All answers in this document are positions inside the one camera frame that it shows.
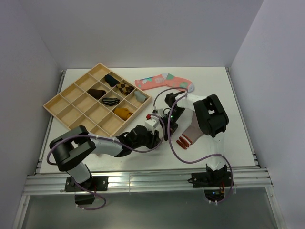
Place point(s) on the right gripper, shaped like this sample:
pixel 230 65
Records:
pixel 165 125

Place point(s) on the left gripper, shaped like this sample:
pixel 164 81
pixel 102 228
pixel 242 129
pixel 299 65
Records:
pixel 154 139

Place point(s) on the taupe sock with red stripes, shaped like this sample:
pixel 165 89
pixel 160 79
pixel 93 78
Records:
pixel 191 134

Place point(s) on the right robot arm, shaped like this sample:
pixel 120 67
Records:
pixel 208 119

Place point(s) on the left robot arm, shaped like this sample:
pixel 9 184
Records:
pixel 69 150

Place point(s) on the pink patterned sock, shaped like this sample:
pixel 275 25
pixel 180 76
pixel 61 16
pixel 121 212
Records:
pixel 164 80

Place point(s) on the grey rolled sock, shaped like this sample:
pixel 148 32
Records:
pixel 140 97

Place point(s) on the mustard yellow rolled sock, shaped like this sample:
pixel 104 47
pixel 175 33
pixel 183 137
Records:
pixel 123 113

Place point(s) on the brown argyle rolled sock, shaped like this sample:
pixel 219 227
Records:
pixel 124 88

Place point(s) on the black white striped rolled sock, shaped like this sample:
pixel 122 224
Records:
pixel 110 101

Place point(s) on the wooden divided tray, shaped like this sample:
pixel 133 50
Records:
pixel 73 106

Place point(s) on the dark teal rolled sock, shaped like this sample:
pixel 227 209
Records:
pixel 111 80

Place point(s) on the dark brown rolled sock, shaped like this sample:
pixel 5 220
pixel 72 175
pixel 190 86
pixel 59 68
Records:
pixel 96 93

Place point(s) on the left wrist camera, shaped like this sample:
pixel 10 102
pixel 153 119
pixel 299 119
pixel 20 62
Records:
pixel 152 122

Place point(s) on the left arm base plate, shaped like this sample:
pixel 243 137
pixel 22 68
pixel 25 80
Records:
pixel 100 183

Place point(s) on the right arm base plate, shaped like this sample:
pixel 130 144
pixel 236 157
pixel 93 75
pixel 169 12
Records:
pixel 207 179

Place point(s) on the aluminium frame rail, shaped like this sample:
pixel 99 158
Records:
pixel 144 181

